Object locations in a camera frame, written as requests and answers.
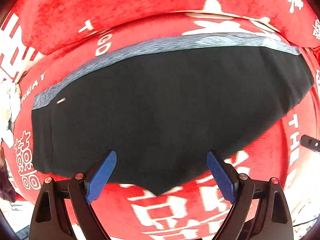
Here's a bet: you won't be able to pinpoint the dark purple cloth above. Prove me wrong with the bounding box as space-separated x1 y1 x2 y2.
0 165 17 203

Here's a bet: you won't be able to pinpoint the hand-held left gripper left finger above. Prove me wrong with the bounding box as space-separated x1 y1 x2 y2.
29 150 117 240

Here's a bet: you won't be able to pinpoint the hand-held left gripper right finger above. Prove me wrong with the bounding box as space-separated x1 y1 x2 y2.
206 151 293 240

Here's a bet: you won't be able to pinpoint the black pants with grey waistband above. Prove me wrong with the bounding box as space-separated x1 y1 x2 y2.
31 32 314 195

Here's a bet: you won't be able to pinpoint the red printed blanket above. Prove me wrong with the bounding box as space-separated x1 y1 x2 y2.
0 0 320 240

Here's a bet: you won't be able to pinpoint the white crumpled cloth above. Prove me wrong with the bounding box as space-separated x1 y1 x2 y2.
0 79 22 149

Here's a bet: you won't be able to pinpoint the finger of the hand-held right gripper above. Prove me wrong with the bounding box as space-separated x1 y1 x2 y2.
300 135 320 153

